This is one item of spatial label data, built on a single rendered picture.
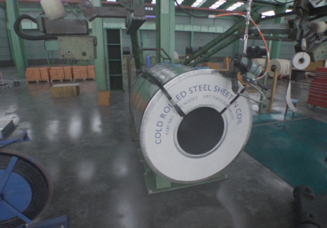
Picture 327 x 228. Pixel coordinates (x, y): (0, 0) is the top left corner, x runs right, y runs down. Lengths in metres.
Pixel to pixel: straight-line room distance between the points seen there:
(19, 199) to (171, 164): 1.21
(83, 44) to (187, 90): 0.90
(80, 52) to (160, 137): 0.96
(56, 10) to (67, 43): 0.17
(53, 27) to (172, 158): 1.39
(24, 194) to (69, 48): 1.01
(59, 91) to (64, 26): 6.36
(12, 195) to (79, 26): 1.16
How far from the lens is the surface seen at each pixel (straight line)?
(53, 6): 1.12
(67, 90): 7.35
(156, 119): 1.53
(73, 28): 1.12
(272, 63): 14.24
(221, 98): 1.72
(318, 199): 2.36
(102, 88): 6.11
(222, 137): 1.89
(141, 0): 1.17
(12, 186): 1.52
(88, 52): 1.07
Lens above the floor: 1.48
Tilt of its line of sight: 16 degrees down
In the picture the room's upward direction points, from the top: straight up
